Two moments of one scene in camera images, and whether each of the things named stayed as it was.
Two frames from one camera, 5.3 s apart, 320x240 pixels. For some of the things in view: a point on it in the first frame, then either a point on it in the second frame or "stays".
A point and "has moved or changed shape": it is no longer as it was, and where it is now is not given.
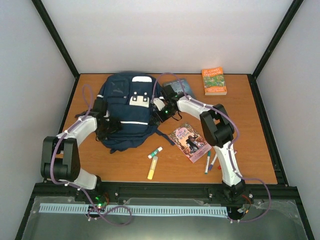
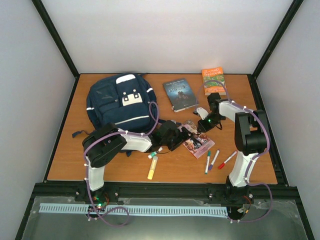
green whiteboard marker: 208,163 stays
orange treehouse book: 214,81 stays
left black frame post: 41,10 stays
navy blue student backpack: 129,96 stays
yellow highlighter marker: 152,170 stays
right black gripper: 153,116 to 203,128
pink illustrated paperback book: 193,144 has moved or changed shape
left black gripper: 117,127 to 179,141
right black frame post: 292,11 stays
